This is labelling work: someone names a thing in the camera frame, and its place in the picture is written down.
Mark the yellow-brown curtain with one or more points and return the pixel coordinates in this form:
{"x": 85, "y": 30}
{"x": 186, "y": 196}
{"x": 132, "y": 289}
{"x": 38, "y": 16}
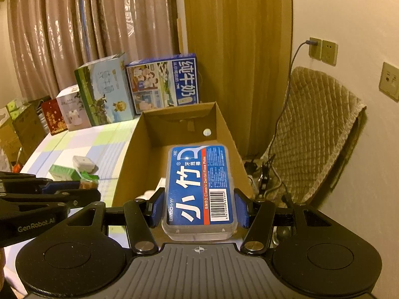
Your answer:
{"x": 237, "y": 53}

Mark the green snack packet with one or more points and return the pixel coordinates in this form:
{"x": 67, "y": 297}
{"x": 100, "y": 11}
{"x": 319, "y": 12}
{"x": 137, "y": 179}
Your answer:
{"x": 90, "y": 177}

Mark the green carton box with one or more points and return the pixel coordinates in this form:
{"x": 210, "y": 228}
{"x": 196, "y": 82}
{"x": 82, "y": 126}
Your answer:
{"x": 64, "y": 172}

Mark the small green box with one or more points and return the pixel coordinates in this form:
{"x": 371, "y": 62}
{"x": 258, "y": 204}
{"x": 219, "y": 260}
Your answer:
{"x": 15, "y": 109}

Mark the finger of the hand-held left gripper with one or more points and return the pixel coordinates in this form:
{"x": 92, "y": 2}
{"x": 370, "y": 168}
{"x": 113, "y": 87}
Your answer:
{"x": 59, "y": 186}
{"x": 81, "y": 196}

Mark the quilted chair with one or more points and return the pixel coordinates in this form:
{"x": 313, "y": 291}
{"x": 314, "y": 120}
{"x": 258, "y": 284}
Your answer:
{"x": 314, "y": 130}

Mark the blue label floss pick box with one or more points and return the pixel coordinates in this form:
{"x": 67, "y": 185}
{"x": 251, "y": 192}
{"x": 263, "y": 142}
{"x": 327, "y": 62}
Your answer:
{"x": 199, "y": 190}

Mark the small white box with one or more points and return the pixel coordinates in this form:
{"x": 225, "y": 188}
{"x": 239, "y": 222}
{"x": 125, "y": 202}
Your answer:
{"x": 82, "y": 162}

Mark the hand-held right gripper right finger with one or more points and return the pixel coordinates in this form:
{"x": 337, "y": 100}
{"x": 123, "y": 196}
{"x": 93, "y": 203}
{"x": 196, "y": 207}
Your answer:
{"x": 241, "y": 207}

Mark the red gift box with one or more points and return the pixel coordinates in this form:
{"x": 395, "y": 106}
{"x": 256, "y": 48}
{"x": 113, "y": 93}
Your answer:
{"x": 54, "y": 118}

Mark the beige wall socket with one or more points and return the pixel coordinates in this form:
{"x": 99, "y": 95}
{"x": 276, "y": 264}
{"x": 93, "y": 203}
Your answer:
{"x": 329, "y": 53}
{"x": 389, "y": 81}

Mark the white appliance box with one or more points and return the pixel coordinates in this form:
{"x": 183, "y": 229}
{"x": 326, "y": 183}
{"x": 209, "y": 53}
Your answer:
{"x": 73, "y": 109}

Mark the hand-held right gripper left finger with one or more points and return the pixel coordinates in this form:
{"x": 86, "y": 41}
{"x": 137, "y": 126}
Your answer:
{"x": 156, "y": 208}

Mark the green and blue milk carton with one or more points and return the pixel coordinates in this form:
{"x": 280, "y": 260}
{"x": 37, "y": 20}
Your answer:
{"x": 104, "y": 93}

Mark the wall socket with plug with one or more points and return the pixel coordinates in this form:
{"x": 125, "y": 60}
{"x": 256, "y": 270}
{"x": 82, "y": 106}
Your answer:
{"x": 314, "y": 48}

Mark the beige sheer curtain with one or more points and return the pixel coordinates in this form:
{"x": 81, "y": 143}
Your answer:
{"x": 93, "y": 31}

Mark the brown cardboard box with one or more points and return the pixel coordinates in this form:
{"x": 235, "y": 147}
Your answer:
{"x": 177, "y": 126}

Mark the checked bed sheet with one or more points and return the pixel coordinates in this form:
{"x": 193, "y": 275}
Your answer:
{"x": 68, "y": 143}

